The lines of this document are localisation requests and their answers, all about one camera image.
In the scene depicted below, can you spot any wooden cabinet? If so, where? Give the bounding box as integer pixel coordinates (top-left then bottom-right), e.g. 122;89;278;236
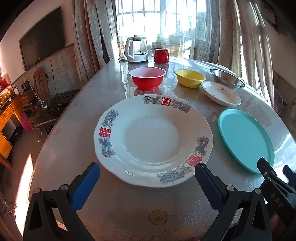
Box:
0;93;25;169

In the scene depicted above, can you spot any glass electric kettle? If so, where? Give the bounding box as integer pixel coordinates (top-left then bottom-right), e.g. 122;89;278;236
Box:
124;35;149;63

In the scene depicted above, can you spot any barred window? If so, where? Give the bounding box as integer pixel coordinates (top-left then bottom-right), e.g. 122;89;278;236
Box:
116;0;220;61

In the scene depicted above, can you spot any red mug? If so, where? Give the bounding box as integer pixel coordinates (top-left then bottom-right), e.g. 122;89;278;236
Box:
154;48;169;64

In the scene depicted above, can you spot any teal plastic plate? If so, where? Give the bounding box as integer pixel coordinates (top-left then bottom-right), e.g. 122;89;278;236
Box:
218;109;275;174

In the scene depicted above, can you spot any wall-mounted television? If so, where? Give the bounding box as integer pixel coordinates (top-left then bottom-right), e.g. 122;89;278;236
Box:
19;6;66;69

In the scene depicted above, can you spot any dark wooden bench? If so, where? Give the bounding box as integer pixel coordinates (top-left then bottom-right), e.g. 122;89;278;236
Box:
51;89;81;107
28;105;63;137

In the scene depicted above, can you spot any grey wall electrical box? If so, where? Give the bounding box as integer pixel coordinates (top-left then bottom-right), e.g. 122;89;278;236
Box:
262;0;286;32

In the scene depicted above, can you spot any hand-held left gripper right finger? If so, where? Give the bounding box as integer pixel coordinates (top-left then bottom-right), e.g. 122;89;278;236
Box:
194;162;272;241

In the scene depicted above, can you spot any yellow plastic bowl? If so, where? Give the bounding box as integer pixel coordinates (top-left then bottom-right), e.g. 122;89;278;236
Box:
174;69;206;88

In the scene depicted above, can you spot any large white patterned plate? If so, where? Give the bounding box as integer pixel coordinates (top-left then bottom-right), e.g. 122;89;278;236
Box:
94;95;213;188

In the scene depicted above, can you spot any wooden folding chair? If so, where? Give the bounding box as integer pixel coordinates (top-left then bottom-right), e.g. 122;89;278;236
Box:
33;68;52;103

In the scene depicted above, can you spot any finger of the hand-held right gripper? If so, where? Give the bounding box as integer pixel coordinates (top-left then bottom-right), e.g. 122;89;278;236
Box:
257;158;289;189
283;165;296;186

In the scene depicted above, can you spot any small white plate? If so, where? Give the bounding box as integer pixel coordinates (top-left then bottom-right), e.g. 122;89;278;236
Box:
201;81;242;107

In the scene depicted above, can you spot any white sheer curtain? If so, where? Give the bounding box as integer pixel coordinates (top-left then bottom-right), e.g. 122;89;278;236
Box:
116;0;222;61

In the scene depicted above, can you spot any beige patterned curtain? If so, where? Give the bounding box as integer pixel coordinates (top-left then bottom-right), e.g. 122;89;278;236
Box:
217;0;276;105
71;0;119;78

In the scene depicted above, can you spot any stainless steel bowl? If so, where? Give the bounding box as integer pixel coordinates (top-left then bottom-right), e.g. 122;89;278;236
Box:
210;69;246;93

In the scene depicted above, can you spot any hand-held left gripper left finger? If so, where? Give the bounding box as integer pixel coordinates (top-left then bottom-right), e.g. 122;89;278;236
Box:
23;162;101;241

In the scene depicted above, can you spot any red plastic bowl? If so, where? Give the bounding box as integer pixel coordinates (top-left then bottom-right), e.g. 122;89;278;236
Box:
129;67;167;91

